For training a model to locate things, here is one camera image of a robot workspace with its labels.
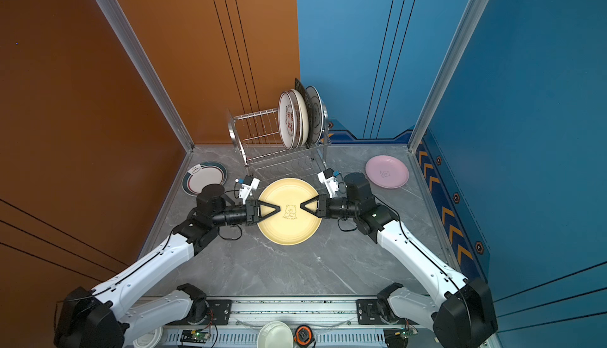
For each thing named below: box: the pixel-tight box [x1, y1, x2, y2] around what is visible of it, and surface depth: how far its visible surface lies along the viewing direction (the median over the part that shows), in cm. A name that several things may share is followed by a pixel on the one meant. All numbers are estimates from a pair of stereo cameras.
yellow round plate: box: [257, 177, 322, 246], surface depth 71 cm
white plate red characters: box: [278, 90, 296, 151], surface depth 86 cm
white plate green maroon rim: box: [181, 161, 228, 197], surface depth 111 cm
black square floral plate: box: [294, 77, 313, 148], surface depth 76 cm
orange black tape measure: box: [294, 324, 314, 348], surface depth 68 cm
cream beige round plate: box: [290, 88, 310, 146], surface depth 74 cm
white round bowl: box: [256, 320, 294, 348], surface depth 70 cm
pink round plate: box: [365, 155, 410, 190], surface depth 112 cm
